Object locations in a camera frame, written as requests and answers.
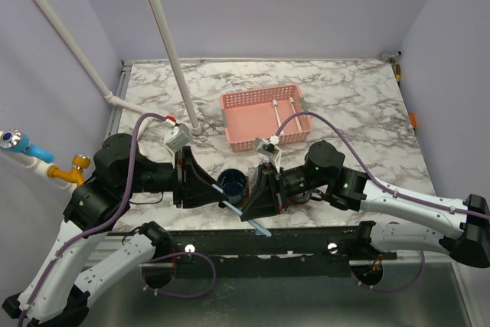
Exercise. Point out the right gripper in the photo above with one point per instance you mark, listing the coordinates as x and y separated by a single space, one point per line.
264 199

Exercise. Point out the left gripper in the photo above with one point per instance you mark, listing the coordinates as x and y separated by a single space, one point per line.
191 185

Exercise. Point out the oval wooden tray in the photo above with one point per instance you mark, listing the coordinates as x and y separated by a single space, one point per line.
313 195

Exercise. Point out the light blue toothbrush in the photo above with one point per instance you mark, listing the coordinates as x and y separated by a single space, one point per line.
259 228

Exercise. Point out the dark blue mug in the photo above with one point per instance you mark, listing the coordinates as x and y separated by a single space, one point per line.
234 184

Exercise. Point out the white toothbrush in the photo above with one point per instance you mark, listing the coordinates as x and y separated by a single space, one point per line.
292 104
279 122

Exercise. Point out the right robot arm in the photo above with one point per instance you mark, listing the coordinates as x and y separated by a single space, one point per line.
456 227

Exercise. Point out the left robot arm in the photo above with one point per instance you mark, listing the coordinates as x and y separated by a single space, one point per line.
63 291

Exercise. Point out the pink perforated plastic basket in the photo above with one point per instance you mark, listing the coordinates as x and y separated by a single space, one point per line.
249 114

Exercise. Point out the orange faucet tap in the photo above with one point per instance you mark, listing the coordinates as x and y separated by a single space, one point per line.
74 177

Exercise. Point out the blue pipe valve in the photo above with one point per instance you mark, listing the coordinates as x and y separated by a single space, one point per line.
15 141

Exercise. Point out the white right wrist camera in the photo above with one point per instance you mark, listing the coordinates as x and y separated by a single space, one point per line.
269 148

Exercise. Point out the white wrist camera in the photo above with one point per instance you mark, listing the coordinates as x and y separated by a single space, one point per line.
176 138
269 148

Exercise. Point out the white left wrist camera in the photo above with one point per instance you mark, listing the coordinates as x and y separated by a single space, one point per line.
176 138

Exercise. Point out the black front mounting rail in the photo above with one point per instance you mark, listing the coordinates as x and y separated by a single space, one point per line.
288 252

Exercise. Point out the white PVC pipe frame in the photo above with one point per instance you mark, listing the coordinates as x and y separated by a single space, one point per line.
163 28

